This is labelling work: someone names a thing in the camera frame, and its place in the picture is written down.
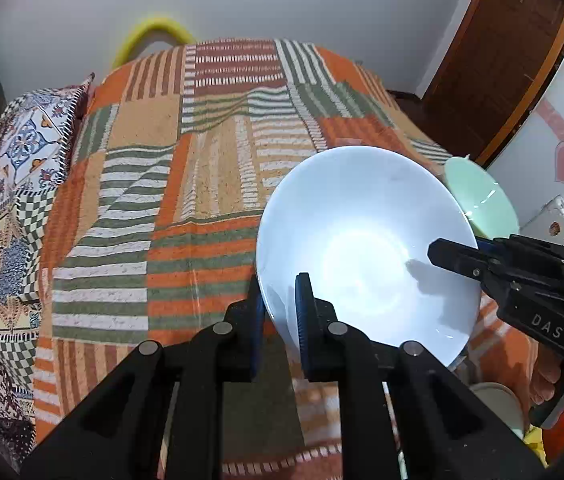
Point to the striped patchwork blanket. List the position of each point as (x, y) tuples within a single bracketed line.
[(162, 185)]

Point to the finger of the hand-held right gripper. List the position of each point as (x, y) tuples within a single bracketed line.
[(537, 250), (457, 257)]

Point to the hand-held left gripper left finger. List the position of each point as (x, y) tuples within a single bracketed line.
[(257, 320)]

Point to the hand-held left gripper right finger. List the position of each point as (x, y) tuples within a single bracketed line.
[(303, 310)]

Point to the cream round container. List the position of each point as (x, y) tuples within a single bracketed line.
[(497, 405)]

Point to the wooden door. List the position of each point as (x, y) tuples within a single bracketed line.
[(502, 60)]

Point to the yellow foam noodle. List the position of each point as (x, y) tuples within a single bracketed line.
[(134, 37)]

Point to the patterned quilt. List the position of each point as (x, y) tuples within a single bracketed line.
[(17, 185)]

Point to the white bowl with black dots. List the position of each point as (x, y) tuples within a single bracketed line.
[(362, 220)]

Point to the person's right hand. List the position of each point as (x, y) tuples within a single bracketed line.
[(547, 375)]

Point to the green bowl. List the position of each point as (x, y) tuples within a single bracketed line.
[(487, 200)]

